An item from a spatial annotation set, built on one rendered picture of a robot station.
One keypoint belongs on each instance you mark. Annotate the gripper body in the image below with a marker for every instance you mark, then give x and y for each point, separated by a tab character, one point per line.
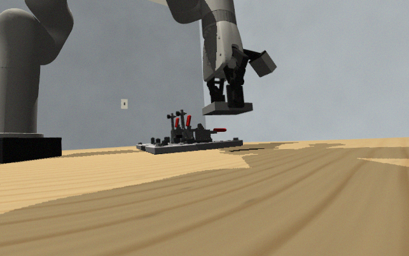
217	51

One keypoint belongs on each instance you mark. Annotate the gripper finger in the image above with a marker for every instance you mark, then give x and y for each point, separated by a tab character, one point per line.
234	91
215	92

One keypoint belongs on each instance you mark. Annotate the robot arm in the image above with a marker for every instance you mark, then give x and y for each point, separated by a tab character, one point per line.
26	42

